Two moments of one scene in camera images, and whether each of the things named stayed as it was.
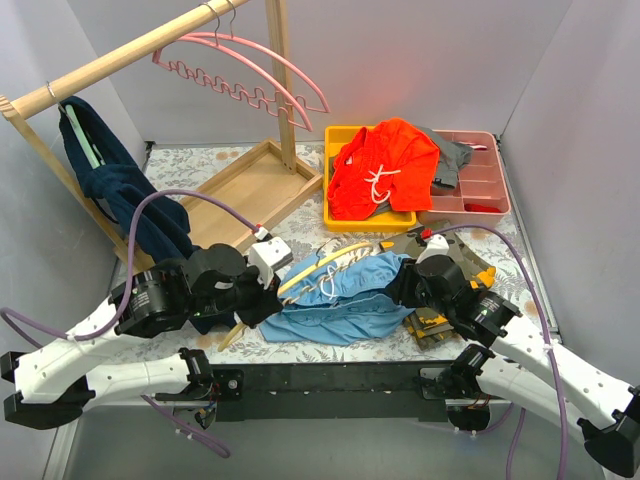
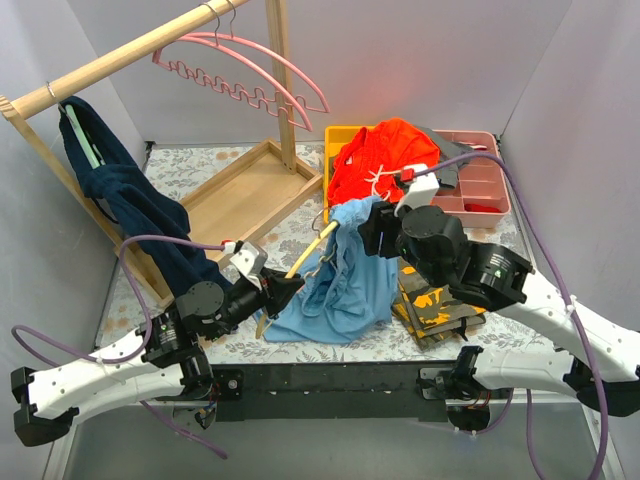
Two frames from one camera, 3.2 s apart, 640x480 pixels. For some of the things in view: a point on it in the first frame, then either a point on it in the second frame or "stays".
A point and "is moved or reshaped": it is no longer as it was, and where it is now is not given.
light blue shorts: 347,304 is moved or reshaped
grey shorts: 452,156 stays
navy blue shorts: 116,188 stays
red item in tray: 470,207 stays
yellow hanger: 320,264 to 304,257
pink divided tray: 480,196 stays
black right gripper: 401,288 to 373,230
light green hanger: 94,156 stays
